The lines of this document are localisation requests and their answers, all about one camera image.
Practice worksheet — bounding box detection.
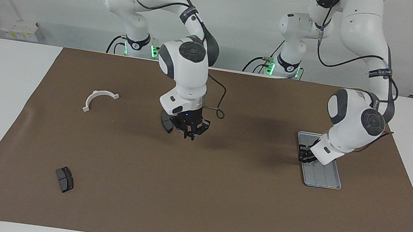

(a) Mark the silver metal tray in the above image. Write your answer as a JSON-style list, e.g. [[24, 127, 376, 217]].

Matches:
[[290, 130, 349, 191]]

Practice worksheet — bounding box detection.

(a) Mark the long grey brake pad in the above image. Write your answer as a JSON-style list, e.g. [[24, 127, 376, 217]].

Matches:
[[159, 109, 176, 134]]

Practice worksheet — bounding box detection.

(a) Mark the brown table mat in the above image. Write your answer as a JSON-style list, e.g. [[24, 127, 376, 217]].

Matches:
[[0, 35, 413, 232]]

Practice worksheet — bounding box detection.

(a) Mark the short grey brake pad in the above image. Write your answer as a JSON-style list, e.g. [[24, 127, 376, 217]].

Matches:
[[53, 165, 77, 195]]

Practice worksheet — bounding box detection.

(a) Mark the black base power cable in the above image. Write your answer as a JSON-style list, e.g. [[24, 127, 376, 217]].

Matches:
[[242, 36, 285, 78], [106, 33, 128, 56]]

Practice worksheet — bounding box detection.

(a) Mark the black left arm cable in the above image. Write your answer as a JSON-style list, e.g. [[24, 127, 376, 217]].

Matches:
[[289, 0, 413, 158]]

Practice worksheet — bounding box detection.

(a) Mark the white curved plastic bracket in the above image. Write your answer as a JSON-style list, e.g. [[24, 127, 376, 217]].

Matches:
[[82, 88, 121, 117]]

